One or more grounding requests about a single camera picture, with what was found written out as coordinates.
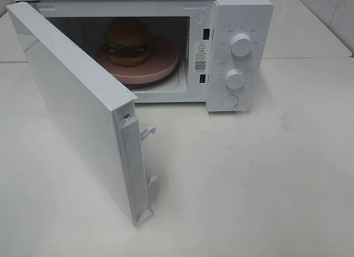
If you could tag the pink round plate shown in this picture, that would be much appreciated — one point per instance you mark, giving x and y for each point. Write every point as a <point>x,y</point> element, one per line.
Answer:
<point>163,60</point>

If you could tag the burger with lettuce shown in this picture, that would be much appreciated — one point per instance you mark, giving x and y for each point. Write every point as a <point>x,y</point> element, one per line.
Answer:
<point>128,41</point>

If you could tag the glass microwave turntable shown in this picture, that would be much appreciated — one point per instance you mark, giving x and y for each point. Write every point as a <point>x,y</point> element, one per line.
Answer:
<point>168,78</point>

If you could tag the round door release button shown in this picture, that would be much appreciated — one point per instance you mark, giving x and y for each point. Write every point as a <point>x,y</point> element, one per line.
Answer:
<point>230,101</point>

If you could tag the white microwave oven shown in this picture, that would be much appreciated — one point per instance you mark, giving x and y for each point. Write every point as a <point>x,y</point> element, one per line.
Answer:
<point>201,29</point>

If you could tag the white upper power knob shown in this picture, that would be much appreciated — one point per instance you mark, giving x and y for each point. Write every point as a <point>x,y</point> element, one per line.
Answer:
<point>241,44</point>

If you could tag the white adjoining table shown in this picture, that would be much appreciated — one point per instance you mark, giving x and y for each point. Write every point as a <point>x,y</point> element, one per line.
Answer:
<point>295,32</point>

